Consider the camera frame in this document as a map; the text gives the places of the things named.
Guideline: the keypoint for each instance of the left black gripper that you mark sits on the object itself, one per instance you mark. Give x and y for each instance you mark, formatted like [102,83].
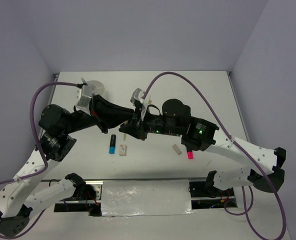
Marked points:
[108,115]

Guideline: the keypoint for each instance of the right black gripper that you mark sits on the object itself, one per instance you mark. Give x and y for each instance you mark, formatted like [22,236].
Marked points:
[131,127]

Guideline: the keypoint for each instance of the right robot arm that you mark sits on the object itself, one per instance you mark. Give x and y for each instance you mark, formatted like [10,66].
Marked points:
[262,167]

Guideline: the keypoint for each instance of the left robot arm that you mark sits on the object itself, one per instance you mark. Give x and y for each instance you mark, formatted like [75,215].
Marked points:
[18,201]

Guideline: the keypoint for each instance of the black blue highlighter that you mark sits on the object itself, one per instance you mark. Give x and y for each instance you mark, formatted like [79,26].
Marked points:
[112,144]

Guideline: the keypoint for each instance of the white round divided container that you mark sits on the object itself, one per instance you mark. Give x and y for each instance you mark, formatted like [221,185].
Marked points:
[96,87]

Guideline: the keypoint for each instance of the grey white eraser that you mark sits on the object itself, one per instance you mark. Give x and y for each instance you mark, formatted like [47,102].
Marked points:
[177,149]

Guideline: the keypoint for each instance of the black pink highlighter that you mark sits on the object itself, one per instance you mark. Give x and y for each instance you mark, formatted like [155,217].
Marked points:
[190,154]

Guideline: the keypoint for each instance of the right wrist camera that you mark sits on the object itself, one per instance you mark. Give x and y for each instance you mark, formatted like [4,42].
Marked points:
[139,100]

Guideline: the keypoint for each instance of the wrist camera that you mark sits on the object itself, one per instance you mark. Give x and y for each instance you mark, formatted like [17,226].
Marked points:
[139,100]
[84,98]

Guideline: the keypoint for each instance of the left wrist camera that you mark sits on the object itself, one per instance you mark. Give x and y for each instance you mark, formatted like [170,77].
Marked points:
[84,98]

